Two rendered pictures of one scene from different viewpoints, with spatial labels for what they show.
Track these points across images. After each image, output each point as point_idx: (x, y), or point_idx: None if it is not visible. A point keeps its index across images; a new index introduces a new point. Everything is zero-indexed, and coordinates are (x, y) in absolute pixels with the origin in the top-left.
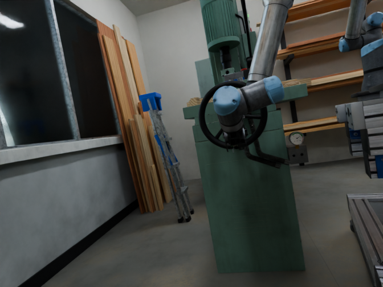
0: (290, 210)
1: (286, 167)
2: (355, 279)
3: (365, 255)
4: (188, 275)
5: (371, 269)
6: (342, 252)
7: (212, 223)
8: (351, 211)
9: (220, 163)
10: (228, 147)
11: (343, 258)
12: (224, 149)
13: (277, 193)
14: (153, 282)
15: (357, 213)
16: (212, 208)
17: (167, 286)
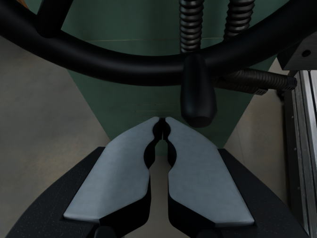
0: (230, 120)
1: (266, 64)
2: (267, 174)
3: (300, 180)
4: (84, 156)
5: (312, 232)
6: (260, 127)
7: (105, 124)
8: (301, 93)
9: (106, 43)
10: (116, 81)
11: (260, 138)
12: (114, 3)
13: (221, 102)
14: (39, 167)
15: (313, 108)
16: (101, 110)
17: (58, 175)
